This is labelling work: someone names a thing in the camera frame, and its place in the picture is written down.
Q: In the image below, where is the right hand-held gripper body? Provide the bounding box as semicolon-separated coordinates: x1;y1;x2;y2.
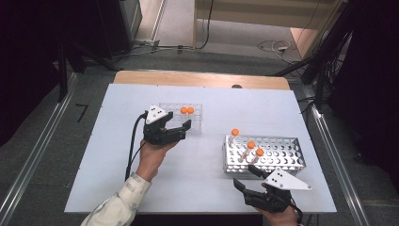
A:
241;167;313;214

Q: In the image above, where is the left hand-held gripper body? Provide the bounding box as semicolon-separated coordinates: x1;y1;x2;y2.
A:
143;105;187;147

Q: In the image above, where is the clear plastic tube rack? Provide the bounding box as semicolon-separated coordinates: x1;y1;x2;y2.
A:
157;102;203;135

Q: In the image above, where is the perforated metal tube rack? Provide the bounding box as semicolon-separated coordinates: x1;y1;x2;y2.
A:
221;134;307;175

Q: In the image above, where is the person's right hand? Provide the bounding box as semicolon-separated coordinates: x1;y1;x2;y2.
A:
256;204;299;226

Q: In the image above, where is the person's left hand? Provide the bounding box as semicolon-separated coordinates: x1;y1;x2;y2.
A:
135;139;180;183

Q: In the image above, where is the white table board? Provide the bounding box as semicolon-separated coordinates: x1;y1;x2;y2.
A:
64;83;337;215

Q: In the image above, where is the wooden table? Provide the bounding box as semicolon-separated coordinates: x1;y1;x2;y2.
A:
112;70;291;91

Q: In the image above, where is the dark cabinet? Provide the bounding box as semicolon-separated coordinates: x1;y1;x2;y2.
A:
93;0;144;59

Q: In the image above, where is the black metal stand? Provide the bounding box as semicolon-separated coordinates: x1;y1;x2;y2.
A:
56;40;120;103

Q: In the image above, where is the beige wooden cabinet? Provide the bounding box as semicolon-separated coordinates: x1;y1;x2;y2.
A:
192;0;349;59

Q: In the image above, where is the black tripod stand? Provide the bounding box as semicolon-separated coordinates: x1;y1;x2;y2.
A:
272;0;359;111

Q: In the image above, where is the dark curtain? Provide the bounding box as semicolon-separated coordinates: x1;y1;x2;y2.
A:
0;0;65;147

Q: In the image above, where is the left hand-held gripper cable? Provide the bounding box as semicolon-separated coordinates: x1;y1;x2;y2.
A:
124;112;149;182

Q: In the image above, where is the aluminium floor rail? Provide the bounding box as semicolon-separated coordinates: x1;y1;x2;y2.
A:
0;73;79;226
302;84;371;226

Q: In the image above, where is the black floor cable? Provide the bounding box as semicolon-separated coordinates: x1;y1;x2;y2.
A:
156;0;215;53

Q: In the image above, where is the white floor cable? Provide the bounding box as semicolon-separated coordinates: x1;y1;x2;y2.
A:
257;39;294;64

